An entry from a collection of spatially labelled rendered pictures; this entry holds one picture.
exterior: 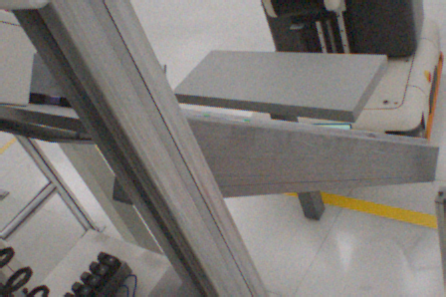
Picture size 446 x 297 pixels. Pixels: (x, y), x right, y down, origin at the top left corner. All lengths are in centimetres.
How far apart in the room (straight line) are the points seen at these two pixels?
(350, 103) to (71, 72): 108
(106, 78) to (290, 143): 26
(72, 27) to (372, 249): 156
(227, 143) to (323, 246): 140
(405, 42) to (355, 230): 68
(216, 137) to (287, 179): 12
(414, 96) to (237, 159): 145
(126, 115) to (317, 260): 152
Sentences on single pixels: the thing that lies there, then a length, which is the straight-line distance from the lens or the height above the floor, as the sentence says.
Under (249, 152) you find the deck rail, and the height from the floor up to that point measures 111.
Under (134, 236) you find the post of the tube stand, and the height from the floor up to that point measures 32.
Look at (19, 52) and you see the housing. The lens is 50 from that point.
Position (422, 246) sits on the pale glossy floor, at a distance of 174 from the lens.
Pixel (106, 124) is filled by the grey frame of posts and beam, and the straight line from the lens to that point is 28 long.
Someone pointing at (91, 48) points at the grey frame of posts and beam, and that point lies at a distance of 25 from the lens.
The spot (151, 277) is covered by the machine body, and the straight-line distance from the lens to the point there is 107.
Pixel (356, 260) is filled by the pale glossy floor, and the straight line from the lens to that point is 173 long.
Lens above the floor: 137
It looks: 36 degrees down
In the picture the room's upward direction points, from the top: 23 degrees counter-clockwise
